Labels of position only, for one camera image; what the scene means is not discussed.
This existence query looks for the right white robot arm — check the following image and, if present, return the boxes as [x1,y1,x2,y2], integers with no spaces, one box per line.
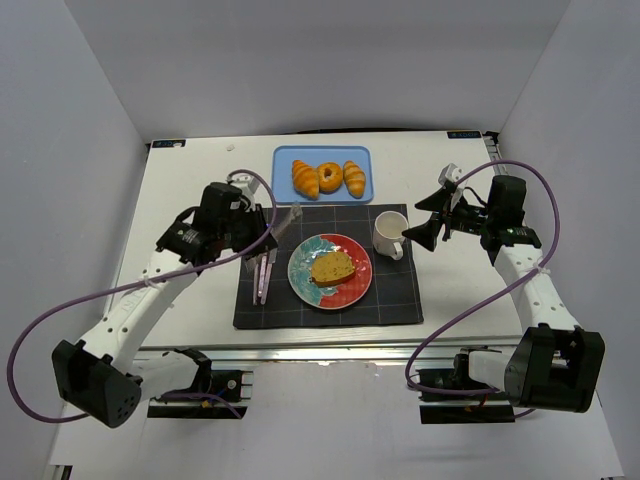
[403,168,605,413]

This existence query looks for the right corner label sticker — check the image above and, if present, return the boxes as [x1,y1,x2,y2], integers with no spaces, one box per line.
[446,130,483,139]

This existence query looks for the brown bread slice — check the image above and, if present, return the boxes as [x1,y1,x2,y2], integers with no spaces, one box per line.
[311,251,356,288]

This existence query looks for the right croissant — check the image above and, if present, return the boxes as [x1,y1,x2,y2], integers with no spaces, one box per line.
[342,160,366,198]

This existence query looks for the silver fork pink handle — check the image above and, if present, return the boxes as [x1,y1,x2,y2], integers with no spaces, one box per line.
[252,256,261,305]

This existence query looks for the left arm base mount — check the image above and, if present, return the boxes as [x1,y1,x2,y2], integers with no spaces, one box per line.
[147,349,253,420]

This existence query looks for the silver knife pink handle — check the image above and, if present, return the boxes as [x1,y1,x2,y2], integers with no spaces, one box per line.
[265,248,277,282]

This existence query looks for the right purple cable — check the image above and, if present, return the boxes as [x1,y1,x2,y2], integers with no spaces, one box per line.
[404,159,559,419]

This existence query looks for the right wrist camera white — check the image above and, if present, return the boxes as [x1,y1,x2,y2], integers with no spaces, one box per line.
[438,163,467,198]

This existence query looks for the clear plastic tongs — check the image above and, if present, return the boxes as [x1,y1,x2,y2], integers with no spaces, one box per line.
[271,202,303,241]

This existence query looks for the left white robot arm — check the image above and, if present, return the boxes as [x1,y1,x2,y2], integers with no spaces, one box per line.
[52,171,277,428]

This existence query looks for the white mug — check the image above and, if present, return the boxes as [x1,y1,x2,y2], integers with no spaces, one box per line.
[373,211,409,261]

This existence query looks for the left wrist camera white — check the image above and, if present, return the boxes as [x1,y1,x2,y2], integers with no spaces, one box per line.
[226,173,261,202]

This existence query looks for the dark checked placemat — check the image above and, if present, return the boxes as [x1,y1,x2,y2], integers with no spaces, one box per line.
[233,204,423,330]

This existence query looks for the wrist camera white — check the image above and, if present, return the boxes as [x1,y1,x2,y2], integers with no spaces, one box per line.
[438,163,467,198]
[226,173,261,202]

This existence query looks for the left croissant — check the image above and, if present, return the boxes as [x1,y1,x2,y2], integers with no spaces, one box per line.
[292,160,320,200]

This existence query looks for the golden bagel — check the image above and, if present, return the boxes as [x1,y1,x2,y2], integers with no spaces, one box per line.
[317,162,343,194]

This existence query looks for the blue plastic tray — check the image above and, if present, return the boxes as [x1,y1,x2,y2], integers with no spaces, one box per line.
[271,145,374,205]

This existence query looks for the left corner label sticker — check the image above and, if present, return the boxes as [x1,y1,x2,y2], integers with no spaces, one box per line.
[151,139,186,149]

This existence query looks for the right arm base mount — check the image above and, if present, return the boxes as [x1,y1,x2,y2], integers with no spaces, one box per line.
[411,368,515,425]

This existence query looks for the croissant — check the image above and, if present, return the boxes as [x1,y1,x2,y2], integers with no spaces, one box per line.
[342,160,366,198]
[292,160,320,200]

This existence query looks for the teal and red plate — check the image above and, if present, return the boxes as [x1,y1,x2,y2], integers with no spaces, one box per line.
[287,234,373,310]

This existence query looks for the corner label sticker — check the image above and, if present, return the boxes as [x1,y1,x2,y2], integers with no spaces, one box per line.
[151,139,186,149]
[446,130,483,139]

